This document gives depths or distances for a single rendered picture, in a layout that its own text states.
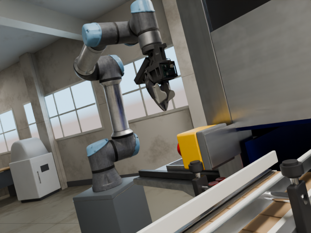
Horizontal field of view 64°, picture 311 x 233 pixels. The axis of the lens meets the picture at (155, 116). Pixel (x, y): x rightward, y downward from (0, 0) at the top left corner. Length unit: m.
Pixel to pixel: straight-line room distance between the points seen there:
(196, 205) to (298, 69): 0.26
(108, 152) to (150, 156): 3.21
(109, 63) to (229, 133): 0.87
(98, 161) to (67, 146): 4.46
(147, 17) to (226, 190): 0.62
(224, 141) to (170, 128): 3.66
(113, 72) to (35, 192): 4.51
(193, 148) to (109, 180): 0.82
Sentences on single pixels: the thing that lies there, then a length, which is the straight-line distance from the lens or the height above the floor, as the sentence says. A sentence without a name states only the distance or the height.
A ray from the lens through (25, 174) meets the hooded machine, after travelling 5.62.
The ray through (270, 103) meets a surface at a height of 1.05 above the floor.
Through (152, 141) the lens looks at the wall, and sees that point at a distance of 4.33.
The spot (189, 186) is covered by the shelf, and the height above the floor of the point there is 0.88.
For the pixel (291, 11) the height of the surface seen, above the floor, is 1.18.
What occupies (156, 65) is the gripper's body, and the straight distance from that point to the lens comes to 0.78.
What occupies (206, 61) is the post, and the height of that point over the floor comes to 1.16.
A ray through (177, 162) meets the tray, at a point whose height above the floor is 0.91.
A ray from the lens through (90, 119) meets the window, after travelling 5.06.
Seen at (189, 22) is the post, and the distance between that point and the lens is 0.56.
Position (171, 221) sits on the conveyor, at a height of 0.96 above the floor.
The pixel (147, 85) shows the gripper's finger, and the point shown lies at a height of 1.18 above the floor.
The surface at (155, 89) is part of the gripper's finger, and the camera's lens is 0.81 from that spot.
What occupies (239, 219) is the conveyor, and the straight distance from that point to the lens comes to 0.27.
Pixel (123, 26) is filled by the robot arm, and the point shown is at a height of 1.40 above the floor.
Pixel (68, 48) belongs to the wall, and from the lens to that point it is 5.43.
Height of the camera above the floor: 1.08
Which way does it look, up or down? level
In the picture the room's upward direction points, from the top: 14 degrees counter-clockwise
